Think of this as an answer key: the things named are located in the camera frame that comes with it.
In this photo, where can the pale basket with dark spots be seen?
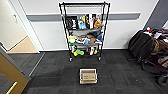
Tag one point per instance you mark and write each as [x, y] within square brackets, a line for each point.
[80, 76]

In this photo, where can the small blue cup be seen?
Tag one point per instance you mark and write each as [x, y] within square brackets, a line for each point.
[86, 42]

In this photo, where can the white box with red print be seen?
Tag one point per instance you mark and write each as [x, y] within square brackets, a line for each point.
[80, 41]

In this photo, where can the green and yellow toy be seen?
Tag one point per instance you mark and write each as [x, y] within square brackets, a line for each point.
[78, 52]

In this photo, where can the white and black bottle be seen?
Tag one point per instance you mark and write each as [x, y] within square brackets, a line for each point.
[91, 51]

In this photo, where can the small brown cardboard box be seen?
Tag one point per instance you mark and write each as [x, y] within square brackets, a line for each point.
[92, 40]

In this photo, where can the small orange toy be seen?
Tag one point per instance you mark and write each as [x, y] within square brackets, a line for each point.
[96, 51]

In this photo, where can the green and white bowl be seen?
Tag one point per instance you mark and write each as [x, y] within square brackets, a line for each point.
[72, 41]

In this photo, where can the dark grey bag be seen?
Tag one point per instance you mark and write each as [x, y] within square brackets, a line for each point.
[85, 32]

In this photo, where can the yellow plush toy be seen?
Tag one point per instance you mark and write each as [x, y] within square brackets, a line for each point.
[71, 37]

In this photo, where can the blue plush toy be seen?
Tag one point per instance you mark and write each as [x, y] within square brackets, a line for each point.
[82, 25]

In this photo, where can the dark box with white stripe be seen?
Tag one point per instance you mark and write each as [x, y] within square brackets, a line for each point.
[89, 20]

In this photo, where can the black Huel bag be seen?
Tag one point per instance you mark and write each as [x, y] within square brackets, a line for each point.
[71, 22]

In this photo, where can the yellow toy with eyes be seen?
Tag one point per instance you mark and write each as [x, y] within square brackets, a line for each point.
[83, 18]

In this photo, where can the white box with picture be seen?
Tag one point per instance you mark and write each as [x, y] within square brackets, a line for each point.
[99, 16]

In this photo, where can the small red and blue toy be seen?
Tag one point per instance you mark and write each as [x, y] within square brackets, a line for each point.
[147, 30]

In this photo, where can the black chair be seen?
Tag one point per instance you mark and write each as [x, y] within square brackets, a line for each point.
[160, 53]

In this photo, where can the wooden door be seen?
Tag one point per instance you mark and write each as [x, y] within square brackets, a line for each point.
[10, 71]

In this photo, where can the long grey wall band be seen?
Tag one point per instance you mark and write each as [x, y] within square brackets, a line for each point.
[46, 17]

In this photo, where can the white door frame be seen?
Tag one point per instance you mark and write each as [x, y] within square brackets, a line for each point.
[28, 26]

